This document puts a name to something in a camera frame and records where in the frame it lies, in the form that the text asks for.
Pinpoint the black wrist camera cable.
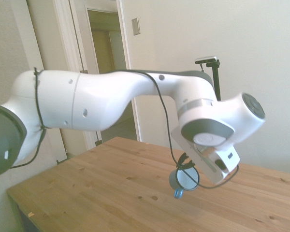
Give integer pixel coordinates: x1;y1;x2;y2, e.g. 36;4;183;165
11;67;241;189

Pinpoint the black camera stand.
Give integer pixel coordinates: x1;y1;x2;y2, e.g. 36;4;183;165
204;59;222;102

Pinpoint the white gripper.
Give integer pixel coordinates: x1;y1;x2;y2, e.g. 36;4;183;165
171;127;232;186

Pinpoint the grey wall switch plate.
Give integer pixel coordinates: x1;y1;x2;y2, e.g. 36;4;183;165
131;17;141;36

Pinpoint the blue mug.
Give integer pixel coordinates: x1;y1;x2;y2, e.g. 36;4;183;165
168;166;200;200

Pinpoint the black stereo camera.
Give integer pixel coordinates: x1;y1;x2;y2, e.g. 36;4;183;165
194;55;218;65

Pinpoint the white door frame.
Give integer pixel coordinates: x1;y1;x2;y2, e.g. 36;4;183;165
52;0;142;150

